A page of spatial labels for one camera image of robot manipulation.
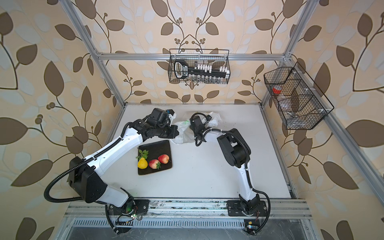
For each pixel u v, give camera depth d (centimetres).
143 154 87
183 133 83
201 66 82
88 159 43
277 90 88
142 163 85
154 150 94
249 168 58
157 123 62
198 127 82
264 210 74
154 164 85
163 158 87
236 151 57
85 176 41
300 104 74
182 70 85
